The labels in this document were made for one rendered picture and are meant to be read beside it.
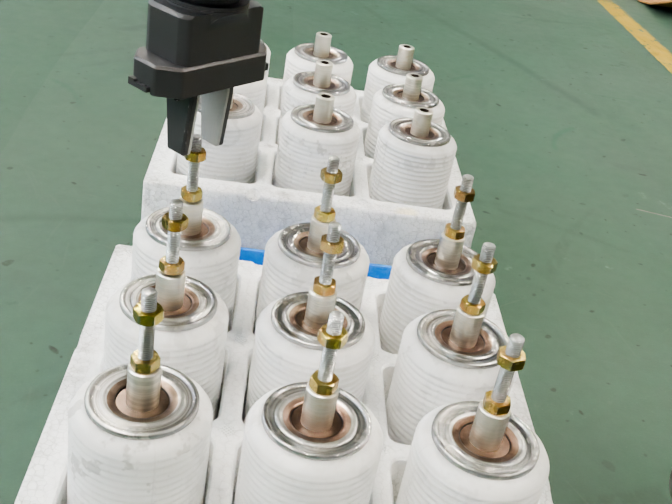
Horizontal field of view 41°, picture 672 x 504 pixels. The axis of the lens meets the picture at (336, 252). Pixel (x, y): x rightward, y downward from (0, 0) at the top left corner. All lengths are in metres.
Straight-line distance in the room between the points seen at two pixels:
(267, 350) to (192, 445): 0.13
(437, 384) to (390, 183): 0.42
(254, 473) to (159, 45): 0.33
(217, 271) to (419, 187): 0.36
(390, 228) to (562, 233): 0.52
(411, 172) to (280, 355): 0.43
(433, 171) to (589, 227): 0.55
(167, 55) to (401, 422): 0.34
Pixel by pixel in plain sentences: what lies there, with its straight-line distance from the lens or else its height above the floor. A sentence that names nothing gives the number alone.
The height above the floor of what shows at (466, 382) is 0.24.
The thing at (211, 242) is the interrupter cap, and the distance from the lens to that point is 0.80.
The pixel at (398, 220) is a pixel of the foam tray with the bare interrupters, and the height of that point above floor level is 0.17.
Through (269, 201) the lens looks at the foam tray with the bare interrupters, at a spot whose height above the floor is 0.17.
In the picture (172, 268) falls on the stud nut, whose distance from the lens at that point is 0.70.
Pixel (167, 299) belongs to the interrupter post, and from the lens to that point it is 0.71.
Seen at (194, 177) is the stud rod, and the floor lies 0.31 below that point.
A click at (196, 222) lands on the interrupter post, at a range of 0.81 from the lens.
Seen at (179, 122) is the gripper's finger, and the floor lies 0.36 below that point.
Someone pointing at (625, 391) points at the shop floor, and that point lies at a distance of 1.21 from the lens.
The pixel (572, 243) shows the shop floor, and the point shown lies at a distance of 1.51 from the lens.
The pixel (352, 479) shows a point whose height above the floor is 0.24.
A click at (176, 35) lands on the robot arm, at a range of 0.71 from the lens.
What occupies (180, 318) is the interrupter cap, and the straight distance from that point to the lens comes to 0.70.
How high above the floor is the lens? 0.66
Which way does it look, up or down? 30 degrees down
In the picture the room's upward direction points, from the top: 10 degrees clockwise
